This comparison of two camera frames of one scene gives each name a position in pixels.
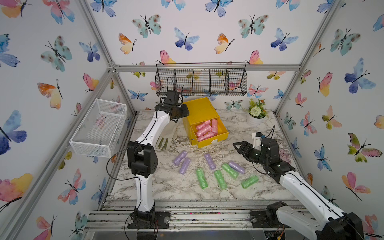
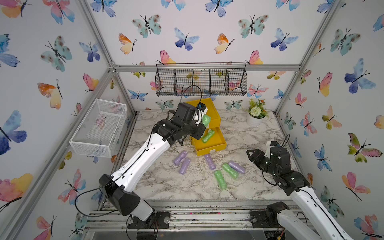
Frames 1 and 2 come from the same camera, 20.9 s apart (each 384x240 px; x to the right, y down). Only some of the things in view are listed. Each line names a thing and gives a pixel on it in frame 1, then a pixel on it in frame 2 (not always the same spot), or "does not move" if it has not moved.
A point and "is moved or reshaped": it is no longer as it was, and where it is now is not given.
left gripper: x=185 y=112 -> x=200 y=129
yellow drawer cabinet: x=203 y=124 is moved or reshaped
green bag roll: x=252 y=180 -> x=210 y=133
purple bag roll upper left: x=180 y=157 does not move
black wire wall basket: x=202 y=79 does not move
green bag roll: x=220 y=180 does not move
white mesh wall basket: x=98 y=132 does not move
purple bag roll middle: x=211 y=164 does not move
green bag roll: x=202 y=179 -> x=206 y=120
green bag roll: x=230 y=171 does not move
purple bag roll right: x=237 y=167 does not move
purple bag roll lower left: x=183 y=169 does not move
